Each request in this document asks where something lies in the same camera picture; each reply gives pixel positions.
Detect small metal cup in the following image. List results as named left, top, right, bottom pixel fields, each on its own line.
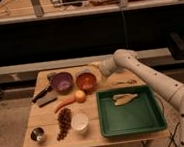
left=30, top=127, right=45, bottom=142

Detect orange fruit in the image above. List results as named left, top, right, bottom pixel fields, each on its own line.
left=75, top=90, right=86, bottom=103

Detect purple bowl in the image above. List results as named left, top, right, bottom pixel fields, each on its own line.
left=50, top=71, right=74, bottom=94

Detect bunch of dark grapes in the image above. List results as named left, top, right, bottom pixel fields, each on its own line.
left=57, top=107, right=72, bottom=140

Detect wooden table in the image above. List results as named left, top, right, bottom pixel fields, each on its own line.
left=12, top=56, right=173, bottom=147

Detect green plastic tray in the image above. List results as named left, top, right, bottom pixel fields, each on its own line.
left=96, top=85, right=168, bottom=138

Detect small grey cup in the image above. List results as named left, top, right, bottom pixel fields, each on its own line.
left=47, top=72, right=56, bottom=81

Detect white cup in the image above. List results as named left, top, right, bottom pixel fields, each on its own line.
left=71, top=113, right=89, bottom=134

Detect orange bowl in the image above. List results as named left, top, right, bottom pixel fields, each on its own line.
left=75, top=72, right=97, bottom=91

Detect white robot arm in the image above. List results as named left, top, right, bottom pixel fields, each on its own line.
left=90, top=49, right=184, bottom=147

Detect orange carrot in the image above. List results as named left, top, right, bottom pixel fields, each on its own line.
left=54, top=97, right=76, bottom=114

